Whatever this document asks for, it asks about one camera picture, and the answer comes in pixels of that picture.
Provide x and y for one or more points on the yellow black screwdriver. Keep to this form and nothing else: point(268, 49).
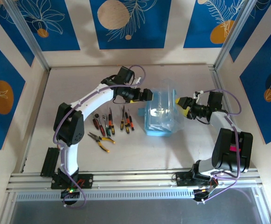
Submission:
point(122, 124)
point(127, 128)
point(112, 131)

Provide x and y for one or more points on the blue tool box clear lid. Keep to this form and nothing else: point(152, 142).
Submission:
point(159, 131)

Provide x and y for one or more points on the yellow black pliers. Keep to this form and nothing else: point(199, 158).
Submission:
point(97, 138)

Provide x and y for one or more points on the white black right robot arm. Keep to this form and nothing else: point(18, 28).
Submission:
point(219, 119)

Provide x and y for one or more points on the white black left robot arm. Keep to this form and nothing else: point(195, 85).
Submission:
point(95, 98)

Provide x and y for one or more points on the pink translucent plastic object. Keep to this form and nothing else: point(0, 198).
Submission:
point(235, 148)

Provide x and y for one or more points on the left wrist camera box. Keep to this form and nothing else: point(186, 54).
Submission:
point(137, 80)

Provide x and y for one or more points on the aluminium back rail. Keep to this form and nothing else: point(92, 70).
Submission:
point(91, 66)

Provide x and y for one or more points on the aluminium frame post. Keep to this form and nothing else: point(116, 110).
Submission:
point(227, 46)
point(35, 46)

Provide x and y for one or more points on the aluminium front rail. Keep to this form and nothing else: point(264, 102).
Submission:
point(135, 177)

